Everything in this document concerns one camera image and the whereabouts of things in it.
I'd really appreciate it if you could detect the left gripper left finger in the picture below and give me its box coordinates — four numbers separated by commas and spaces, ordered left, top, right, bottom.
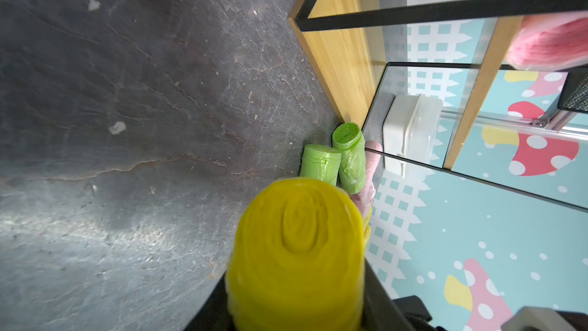
184, 274, 234, 331

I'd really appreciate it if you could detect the black wire mesh basket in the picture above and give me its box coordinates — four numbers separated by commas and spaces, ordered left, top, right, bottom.
557, 68, 588, 114

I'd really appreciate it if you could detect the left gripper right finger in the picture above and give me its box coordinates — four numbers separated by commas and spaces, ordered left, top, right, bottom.
362, 260, 414, 331

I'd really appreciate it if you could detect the wooden three-tier shelf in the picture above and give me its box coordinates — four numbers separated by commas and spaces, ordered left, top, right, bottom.
289, 0, 587, 210

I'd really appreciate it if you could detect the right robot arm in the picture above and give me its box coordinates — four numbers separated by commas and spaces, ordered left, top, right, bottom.
393, 296, 587, 330

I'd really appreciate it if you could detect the green roll centre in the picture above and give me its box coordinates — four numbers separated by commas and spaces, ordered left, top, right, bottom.
300, 144, 341, 185

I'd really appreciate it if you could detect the white plastic storage box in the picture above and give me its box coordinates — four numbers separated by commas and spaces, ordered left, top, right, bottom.
382, 94, 443, 182

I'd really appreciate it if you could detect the yellow roll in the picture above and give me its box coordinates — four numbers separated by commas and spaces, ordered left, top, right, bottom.
225, 178, 365, 330

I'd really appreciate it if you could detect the green roll near shelf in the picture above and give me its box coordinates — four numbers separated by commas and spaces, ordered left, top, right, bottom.
332, 123, 367, 195

